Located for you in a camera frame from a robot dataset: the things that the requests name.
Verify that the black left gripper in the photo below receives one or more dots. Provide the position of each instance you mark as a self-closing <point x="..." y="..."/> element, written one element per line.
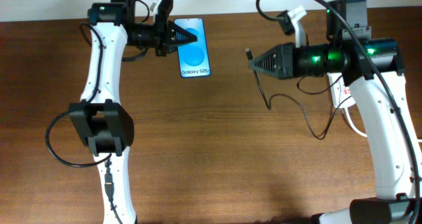
<point x="172" y="29"/>

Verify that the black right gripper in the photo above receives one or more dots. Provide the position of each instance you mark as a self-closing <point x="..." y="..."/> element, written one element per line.
<point x="287" y="60"/>

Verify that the blue Galaxy smartphone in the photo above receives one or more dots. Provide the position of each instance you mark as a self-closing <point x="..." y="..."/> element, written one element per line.
<point x="193" y="57"/>

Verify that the white power strip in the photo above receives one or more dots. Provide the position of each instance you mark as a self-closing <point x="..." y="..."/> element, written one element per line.
<point x="339" y="91"/>

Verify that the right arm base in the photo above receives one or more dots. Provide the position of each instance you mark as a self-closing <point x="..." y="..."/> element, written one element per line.
<point x="373" y="211"/>

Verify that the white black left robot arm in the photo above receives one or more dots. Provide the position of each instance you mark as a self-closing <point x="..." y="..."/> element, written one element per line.
<point x="100" y="120"/>

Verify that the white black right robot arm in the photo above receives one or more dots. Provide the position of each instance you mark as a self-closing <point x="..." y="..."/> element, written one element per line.
<point x="373" y="70"/>

